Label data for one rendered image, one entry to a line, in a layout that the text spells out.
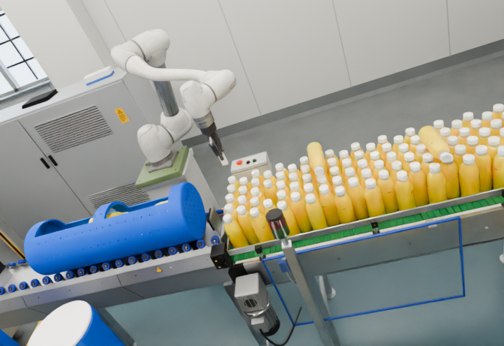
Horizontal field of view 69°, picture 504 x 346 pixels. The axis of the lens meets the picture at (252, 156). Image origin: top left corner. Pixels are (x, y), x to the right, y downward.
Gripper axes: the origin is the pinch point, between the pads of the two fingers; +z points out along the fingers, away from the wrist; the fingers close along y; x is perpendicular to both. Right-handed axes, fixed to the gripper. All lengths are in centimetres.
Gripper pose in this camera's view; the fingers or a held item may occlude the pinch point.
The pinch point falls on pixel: (223, 158)
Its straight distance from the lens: 180.1
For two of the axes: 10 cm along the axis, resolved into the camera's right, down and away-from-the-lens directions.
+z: 3.4, 7.9, 5.0
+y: -0.3, 5.5, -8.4
